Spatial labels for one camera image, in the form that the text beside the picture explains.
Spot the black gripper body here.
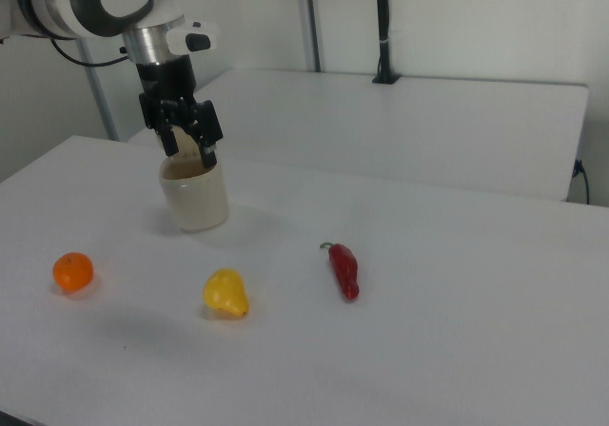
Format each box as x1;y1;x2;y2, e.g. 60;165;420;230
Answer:
134;56;199;114

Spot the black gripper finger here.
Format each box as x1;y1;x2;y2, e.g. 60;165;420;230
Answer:
138;92;179;158
182;100;225;168

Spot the cream garbage bin lid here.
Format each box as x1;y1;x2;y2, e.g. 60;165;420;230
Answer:
156;121;210;164

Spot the cream garbage bin body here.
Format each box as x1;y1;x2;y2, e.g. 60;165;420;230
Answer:
158;159;230;233

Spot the yellow pear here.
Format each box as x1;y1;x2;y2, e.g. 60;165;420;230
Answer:
203;267;250;317

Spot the orange mandarin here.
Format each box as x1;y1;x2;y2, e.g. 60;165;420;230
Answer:
51;251;95;293

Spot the white side table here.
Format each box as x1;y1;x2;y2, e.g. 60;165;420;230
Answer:
127;68;590;203

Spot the red chili pepper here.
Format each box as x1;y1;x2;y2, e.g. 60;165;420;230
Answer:
319;242;361;301

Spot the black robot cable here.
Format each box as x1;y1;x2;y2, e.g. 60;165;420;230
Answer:
47;38;130;69

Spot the black camera stand pole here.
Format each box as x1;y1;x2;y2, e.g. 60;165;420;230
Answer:
372;0;403;85

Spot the black wall plug cable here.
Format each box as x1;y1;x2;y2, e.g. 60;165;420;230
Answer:
573;158;591;205

